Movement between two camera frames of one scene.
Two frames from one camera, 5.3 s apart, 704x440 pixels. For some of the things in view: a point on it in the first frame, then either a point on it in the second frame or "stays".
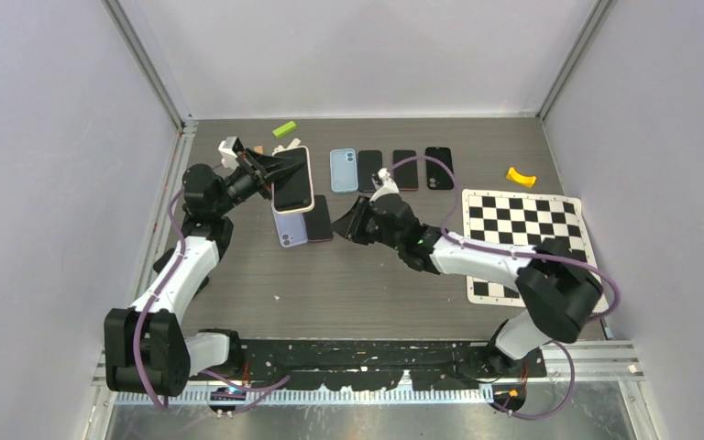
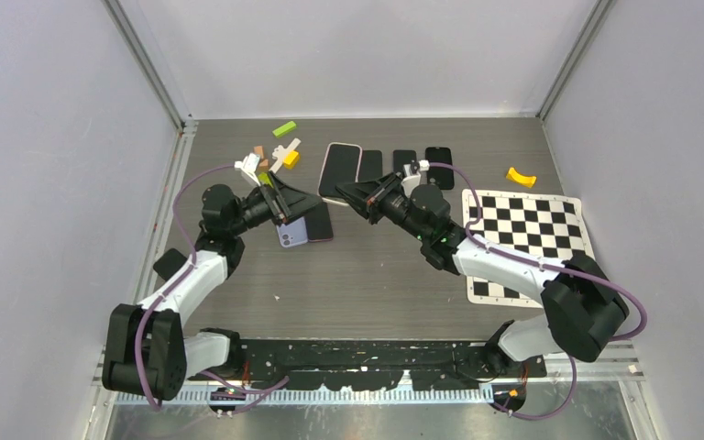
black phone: x=160 y=263 stays
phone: x=437 y=176 stays
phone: x=292 y=192 → x=341 y=166
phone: x=291 y=227 stays
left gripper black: x=268 y=170 → x=284 y=203
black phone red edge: x=405 y=174 stays
